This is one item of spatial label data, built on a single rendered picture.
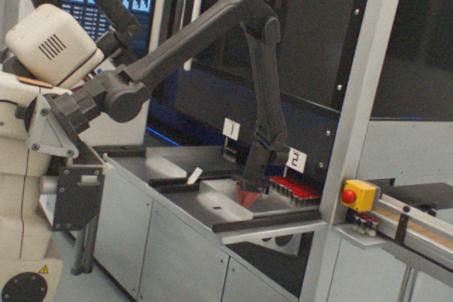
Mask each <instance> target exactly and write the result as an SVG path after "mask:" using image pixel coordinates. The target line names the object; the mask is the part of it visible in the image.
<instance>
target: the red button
mask: <svg viewBox="0 0 453 302"><path fill-rule="evenodd" d="M341 199H342V201H343V202H345V203H346V204H352V203H353V202H354V201H355V199H356V197H355V193H354V192H353V191H352V190H345V191H343V192H342V193H341Z"/></svg>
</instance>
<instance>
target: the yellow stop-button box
mask: <svg viewBox="0 0 453 302"><path fill-rule="evenodd" d="M380 189H381V188H380V187H377V186H375V185H374V184H372V183H370V182H367V181H365V180H363V179H359V180H347V181H346V183H345V189H344V190H343V191H345V190H352V191H353V192H354V193H355V197H356V199H355V201H354V202H353V203H352V204H346V203H345V202H343V201H342V199H341V204H344V205H345V206H347V207H350V208H351V209H354V210H356V211H369V210H371V211H372V210H375V207H376V203H377V198H378V194H379V192H380Z"/></svg>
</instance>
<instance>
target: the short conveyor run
mask: <svg viewBox="0 0 453 302"><path fill-rule="evenodd" d="M430 206H431V208H432V209H428V212H427V213H424V212H422V211H419V210H417V209H414V208H413V207H411V206H409V205H407V204H404V203H403V202H400V201H397V200H395V199H393V198H391V197H389V196H387V195H385V194H382V200H380V199H378V202H377V207H376V209H375V210H372V211H371V210H369V211H357V214H361V213H362V214H366V215H368V216H371V217H372V218H373V219H376V220H379V224H378V229H377V233H378V234H379V235H380V236H381V237H383V238H386V239H388V240H390V243H389V246H388V247H387V248H380V249H382V250H385V251H386V252H388V253H390V254H392V255H393V256H395V257H397V258H398V259H400V260H402V261H404V262H407V263H408V264H410V265H411V266H412V267H415V268H416V269H419V270H420V271H423V272H424V273H425V274H427V275H429V276H431V277H433V278H435V279H437V280H440V282H442V283H443V284H446V285H448V286H450V287H452V288H453V226H452V225H451V224H448V223H445V222H444V221H441V220H439V219H436V218H435V217H436V213H437V212H436V211H434V210H435V209H436V208H437V206H438V205H437V202H431V205H430Z"/></svg>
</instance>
